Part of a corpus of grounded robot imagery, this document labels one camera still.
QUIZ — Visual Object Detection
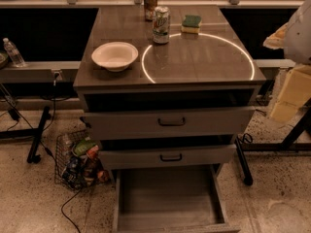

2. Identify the black floor cable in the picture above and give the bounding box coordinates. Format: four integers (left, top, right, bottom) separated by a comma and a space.
38, 78, 86, 233

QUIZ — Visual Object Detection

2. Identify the dark brown drink can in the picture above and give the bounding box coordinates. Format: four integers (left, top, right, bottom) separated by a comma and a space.
144, 0, 157, 20

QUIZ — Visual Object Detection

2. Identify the drawer with handle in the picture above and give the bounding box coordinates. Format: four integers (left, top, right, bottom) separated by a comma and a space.
84, 107, 255, 140
99, 145, 235, 170

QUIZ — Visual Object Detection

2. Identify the black table leg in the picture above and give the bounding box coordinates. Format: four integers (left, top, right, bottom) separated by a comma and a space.
235, 139, 253, 186
0, 106, 51, 163

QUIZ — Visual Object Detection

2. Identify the green white 7up can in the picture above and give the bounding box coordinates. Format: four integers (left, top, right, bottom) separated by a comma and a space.
153, 6, 170, 44

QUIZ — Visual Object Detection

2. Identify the wire basket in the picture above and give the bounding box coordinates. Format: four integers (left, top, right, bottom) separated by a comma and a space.
54, 130, 110, 190

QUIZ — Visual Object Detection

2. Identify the black left table leg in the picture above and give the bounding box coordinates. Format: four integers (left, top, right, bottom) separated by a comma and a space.
0, 106, 51, 163

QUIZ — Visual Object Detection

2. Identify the clear plastic water bottle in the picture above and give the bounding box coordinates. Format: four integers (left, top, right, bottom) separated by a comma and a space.
3, 38, 26, 67

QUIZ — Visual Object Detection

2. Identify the green yellow sponge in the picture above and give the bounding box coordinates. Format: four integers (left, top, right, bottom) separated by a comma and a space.
181, 15, 202, 34

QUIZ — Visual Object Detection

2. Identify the top drawer with handle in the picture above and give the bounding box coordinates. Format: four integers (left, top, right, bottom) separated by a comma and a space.
84, 107, 255, 140

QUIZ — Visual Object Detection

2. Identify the open bottom drawer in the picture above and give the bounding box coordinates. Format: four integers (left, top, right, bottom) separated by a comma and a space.
113, 165, 240, 233

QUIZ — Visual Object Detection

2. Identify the middle drawer with handle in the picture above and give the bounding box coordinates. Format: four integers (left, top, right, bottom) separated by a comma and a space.
99, 145, 235, 170

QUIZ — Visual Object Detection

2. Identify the grey drawer cabinet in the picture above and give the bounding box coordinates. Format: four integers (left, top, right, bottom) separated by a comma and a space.
73, 4, 267, 186

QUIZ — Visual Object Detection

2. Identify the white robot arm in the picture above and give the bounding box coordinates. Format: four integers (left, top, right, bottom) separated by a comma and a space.
263, 0, 311, 122

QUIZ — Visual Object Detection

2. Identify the black right table leg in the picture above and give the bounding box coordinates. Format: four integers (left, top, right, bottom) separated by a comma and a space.
235, 139, 253, 186

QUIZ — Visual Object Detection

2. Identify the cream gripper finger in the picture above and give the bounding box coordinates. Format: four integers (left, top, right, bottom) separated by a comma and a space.
269, 65, 311, 123

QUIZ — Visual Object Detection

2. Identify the white bowl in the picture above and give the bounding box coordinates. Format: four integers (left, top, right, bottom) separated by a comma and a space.
91, 42, 139, 72

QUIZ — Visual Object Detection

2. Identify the green snack bag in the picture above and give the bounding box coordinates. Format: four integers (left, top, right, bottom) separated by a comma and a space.
72, 138, 96, 157

